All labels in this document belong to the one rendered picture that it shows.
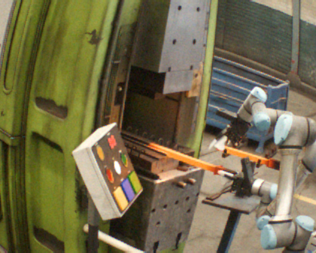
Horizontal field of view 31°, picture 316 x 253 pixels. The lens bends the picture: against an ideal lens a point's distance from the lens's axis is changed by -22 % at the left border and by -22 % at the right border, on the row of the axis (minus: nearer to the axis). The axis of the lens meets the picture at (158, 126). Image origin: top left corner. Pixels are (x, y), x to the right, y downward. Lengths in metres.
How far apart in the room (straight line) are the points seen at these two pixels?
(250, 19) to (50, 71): 8.59
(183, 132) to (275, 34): 7.85
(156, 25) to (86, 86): 0.39
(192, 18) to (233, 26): 8.64
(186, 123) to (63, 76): 0.76
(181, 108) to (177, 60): 0.43
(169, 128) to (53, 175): 0.67
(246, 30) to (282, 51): 0.89
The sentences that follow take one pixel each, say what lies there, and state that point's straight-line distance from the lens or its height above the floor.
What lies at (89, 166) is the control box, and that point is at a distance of 2.35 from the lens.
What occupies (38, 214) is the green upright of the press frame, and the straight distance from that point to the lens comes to 3.25.
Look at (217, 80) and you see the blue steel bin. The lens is 6.85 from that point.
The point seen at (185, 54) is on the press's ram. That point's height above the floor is 1.44.
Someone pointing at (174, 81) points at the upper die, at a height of 1.32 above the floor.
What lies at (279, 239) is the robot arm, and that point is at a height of 0.99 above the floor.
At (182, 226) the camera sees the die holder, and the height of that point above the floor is 0.60.
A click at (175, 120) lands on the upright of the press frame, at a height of 1.07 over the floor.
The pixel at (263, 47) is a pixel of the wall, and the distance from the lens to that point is 11.24.
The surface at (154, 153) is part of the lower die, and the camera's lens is 3.04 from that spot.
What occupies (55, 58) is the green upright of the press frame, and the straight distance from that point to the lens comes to 2.95.
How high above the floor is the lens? 1.94
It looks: 16 degrees down
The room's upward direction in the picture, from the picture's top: 9 degrees clockwise
